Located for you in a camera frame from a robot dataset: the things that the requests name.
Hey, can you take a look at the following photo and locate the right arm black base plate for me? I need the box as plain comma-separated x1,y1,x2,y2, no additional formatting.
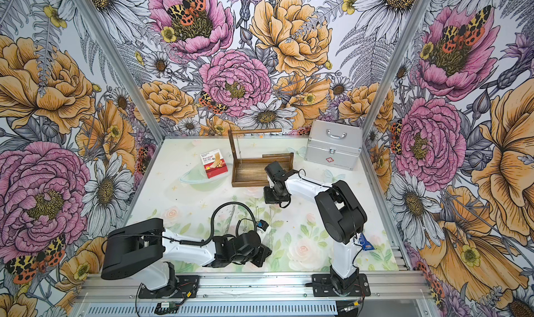
305,273,371,298

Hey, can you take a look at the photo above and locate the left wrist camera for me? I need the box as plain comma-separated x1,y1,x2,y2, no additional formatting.
256,220,271,237

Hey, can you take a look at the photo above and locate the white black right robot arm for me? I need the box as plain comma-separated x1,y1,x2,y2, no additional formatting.
264,161,368,297

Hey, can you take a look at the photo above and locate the small green circuit board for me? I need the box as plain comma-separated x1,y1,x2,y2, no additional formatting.
154,302,175,316

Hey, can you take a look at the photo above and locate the red white small box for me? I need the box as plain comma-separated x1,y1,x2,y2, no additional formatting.
200,149,228,179

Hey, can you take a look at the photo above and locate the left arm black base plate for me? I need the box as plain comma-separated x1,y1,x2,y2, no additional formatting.
137,275,200,299

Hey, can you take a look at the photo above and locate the aluminium front rail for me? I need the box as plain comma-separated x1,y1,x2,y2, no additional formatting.
70,271,440,316

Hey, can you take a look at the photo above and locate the wooden jewelry display stand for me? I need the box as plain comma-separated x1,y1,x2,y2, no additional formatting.
228,129,294,188

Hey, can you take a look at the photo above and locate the white blue tube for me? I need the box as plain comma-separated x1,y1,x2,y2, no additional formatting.
358,233,375,251

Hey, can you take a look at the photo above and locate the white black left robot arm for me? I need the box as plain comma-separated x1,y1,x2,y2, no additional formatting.
101,214,272,299

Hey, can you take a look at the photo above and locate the silver metal first-aid case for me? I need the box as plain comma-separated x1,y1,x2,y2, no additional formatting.
305,120,363,171

